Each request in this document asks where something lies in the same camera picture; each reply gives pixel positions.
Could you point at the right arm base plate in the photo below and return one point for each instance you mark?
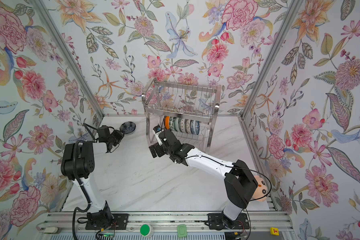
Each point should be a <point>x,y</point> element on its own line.
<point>220,222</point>

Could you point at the green leaf pattern bowl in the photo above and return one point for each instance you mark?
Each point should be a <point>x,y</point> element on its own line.
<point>171,123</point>

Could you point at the aluminium front rail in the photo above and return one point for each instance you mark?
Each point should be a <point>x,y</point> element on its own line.
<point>196,221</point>

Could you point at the blue floral bowl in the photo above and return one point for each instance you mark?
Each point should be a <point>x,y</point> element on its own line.
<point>195,127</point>

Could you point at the black patterned bowl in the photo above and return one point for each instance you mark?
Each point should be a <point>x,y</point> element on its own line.
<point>128,128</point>

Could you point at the yellow tag block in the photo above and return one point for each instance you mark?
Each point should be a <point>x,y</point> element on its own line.
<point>274,231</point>

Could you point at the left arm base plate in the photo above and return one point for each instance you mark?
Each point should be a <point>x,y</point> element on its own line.
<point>99,221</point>

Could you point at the pale green bowl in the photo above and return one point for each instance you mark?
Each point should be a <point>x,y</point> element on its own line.
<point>177,125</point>

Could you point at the green round button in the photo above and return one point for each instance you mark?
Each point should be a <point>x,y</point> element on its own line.
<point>146,230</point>

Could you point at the white plug on rail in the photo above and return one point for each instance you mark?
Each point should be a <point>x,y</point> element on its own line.
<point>51,230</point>

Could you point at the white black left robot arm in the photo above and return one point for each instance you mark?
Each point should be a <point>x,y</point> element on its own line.
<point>79,162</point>

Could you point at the grey striped bowl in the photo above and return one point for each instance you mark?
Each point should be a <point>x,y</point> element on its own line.
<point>162,122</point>

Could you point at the light green rectangular device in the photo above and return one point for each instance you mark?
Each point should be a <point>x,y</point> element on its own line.
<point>182,231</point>

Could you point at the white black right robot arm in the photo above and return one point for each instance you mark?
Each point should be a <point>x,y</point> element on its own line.
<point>242,184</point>

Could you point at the pink plush pig toy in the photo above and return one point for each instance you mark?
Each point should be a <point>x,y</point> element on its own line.
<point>261,191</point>

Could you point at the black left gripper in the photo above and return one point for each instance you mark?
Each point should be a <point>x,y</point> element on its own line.
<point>118,136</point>

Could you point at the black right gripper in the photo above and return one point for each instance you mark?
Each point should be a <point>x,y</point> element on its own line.
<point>158,148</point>

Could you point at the stainless steel dish rack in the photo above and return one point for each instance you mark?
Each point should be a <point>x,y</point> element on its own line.
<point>199,103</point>

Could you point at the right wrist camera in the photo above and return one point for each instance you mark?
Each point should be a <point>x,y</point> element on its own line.
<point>157,130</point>

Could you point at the white lattice pattern bowl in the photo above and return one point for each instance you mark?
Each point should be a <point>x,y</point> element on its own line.
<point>188,126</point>

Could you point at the white bowl orange outside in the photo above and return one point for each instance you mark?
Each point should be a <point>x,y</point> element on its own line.
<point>167,122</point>

